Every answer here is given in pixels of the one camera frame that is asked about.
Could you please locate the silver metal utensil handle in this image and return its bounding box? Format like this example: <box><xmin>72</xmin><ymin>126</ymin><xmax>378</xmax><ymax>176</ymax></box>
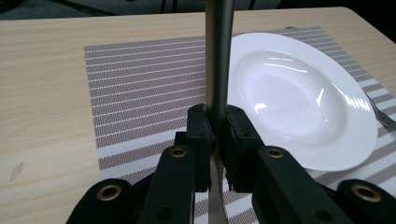
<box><xmin>204</xmin><ymin>0</ymin><xmax>237</xmax><ymax>224</ymax></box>

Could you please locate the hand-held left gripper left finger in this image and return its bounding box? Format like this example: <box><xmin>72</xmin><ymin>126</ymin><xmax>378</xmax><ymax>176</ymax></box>
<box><xmin>174</xmin><ymin>104</ymin><xmax>218</xmax><ymax>193</ymax></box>

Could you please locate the metal fork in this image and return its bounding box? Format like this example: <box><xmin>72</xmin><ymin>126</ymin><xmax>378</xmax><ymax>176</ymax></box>
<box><xmin>365</xmin><ymin>92</ymin><xmax>396</xmax><ymax>132</ymax></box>

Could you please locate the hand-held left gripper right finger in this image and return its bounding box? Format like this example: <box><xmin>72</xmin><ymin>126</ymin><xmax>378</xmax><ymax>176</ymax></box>
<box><xmin>219</xmin><ymin>105</ymin><xmax>266</xmax><ymax>194</ymax></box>

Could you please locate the striped placemat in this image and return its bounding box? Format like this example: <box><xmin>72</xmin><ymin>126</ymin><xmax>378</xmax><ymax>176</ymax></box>
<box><xmin>83</xmin><ymin>25</ymin><xmax>396</xmax><ymax>224</ymax></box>

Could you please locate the white plate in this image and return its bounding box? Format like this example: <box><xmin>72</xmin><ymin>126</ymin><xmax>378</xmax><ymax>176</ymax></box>
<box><xmin>226</xmin><ymin>31</ymin><xmax>379</xmax><ymax>173</ymax></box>

